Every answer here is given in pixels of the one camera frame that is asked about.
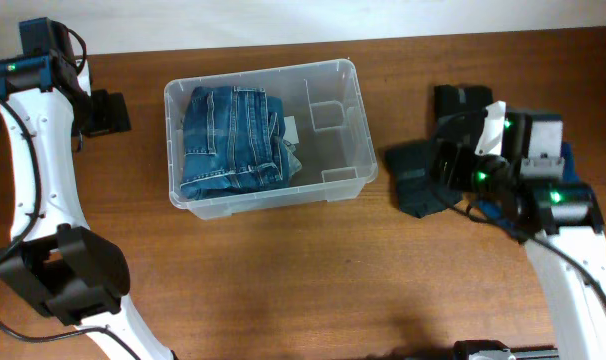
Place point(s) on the light blue jeans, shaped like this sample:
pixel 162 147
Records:
pixel 294 164

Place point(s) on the white label in bin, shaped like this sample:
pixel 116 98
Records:
pixel 291 132

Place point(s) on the black folded garment, lower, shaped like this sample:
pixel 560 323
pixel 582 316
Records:
pixel 408 165

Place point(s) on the dark blue jeans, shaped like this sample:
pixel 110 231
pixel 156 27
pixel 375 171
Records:
pixel 232 139

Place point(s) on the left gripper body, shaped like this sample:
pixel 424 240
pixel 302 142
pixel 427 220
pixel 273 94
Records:
pixel 105 113

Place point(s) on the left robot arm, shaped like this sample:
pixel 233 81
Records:
pixel 54 262

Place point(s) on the black folded garment, upper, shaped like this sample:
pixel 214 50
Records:
pixel 452 100

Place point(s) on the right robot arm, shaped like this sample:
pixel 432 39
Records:
pixel 513 168

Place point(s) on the black folded garment,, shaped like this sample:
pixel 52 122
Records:
pixel 408 165
pixel 452 100

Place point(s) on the clear plastic storage bin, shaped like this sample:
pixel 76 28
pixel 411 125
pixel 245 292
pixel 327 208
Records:
pixel 335 145

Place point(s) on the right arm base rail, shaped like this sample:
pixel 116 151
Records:
pixel 496 350

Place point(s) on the blue folded shirt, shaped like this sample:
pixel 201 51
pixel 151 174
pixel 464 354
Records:
pixel 493 212

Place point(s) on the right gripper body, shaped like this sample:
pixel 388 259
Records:
pixel 468 170

